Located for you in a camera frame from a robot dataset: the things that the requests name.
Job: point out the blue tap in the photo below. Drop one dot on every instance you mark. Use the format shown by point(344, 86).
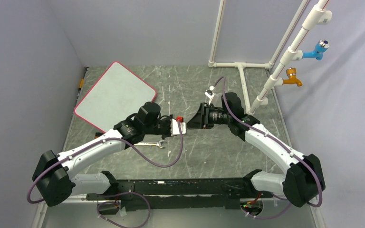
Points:
point(321, 47)

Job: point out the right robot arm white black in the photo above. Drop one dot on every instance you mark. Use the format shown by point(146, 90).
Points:
point(302, 181)

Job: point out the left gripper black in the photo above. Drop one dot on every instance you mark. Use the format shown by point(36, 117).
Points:
point(168, 119)

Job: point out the white pvc pipe frame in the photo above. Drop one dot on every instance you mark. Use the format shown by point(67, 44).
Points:
point(282, 57)

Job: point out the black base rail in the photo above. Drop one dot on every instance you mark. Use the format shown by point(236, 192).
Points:
point(227, 193)

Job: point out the silver combination wrench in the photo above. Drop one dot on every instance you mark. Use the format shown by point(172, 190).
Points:
point(160, 144)

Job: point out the whiteboard with red rim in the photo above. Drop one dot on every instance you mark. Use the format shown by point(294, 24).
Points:
point(118, 93)

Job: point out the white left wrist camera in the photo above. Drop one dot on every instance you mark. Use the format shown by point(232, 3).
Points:
point(178, 126)

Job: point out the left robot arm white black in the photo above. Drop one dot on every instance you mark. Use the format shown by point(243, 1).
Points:
point(57, 176)

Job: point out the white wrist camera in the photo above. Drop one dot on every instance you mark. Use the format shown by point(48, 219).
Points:
point(210, 94)
point(178, 126)

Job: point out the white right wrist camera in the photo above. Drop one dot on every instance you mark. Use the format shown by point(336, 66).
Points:
point(210, 94)

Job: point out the orange tap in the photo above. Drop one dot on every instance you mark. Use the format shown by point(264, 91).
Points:
point(292, 77)

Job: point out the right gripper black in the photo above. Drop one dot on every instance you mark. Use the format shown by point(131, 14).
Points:
point(201, 119)

